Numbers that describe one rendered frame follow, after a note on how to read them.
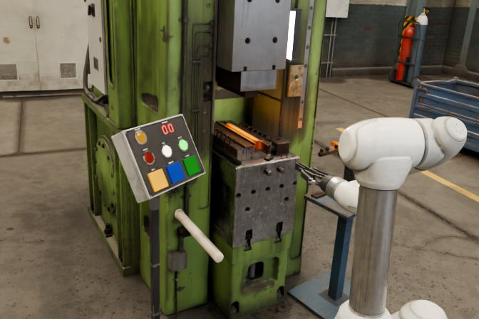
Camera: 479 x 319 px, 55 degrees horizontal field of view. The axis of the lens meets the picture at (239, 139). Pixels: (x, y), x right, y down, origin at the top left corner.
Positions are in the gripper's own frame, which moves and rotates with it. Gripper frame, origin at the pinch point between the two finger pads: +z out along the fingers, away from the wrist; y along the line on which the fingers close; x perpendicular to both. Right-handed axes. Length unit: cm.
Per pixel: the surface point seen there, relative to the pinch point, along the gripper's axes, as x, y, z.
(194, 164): 1.6, -42.8, 19.4
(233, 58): 43, -17, 35
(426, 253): -100, 143, 28
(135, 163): 9, -71, 12
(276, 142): -1.7, 11.9, 36.7
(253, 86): 29.4, -5.5, 35.1
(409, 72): -72, 607, 448
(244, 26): 57, -12, 35
